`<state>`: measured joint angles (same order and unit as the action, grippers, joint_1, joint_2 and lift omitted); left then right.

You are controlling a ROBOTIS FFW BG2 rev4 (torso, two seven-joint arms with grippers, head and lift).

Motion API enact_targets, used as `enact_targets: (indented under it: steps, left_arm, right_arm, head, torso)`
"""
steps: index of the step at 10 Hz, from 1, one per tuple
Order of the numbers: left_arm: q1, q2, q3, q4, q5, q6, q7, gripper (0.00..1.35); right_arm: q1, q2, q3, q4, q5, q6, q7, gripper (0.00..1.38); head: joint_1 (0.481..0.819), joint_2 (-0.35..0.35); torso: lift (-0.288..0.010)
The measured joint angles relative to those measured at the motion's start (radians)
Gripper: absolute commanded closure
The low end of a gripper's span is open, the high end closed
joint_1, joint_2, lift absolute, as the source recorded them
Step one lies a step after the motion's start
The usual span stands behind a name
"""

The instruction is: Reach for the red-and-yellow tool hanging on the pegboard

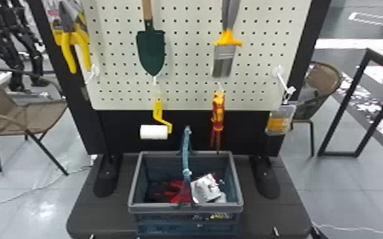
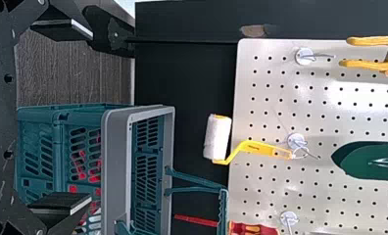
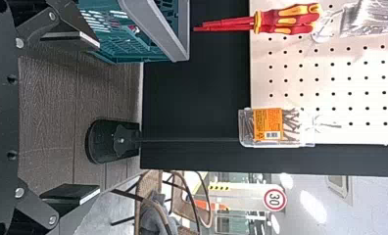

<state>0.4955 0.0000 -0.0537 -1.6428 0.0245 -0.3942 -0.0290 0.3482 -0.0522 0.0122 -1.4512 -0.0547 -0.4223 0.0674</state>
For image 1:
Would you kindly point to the yellow pliers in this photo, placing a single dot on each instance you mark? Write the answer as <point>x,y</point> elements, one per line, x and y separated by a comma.
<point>73,36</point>

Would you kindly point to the red screwdriver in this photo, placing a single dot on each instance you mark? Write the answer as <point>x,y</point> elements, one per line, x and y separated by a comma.
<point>217,116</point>

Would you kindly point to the blue basket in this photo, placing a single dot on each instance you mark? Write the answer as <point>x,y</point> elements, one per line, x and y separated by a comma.
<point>185,207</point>

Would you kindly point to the black side table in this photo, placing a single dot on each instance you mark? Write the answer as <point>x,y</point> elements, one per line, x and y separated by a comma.
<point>375,100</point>

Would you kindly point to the yellow paint roller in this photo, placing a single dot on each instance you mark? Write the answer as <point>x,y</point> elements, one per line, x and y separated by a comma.
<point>156,128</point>

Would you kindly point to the yellow paint brush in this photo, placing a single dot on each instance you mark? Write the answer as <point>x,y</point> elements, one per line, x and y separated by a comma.
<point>225,50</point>

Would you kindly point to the yellow tape measure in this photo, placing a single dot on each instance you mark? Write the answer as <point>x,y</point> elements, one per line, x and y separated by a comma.
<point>280,121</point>

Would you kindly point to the white tool packet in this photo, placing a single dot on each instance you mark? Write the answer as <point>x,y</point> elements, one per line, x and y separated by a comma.
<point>208,190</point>

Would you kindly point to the white pegboard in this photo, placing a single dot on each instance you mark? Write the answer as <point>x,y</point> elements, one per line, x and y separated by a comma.
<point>191,83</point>

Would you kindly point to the brown chair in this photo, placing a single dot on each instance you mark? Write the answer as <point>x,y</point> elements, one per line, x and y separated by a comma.
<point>318,86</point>
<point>18,113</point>

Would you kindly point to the green trowel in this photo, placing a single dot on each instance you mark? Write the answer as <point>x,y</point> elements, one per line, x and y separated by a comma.
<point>150,46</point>

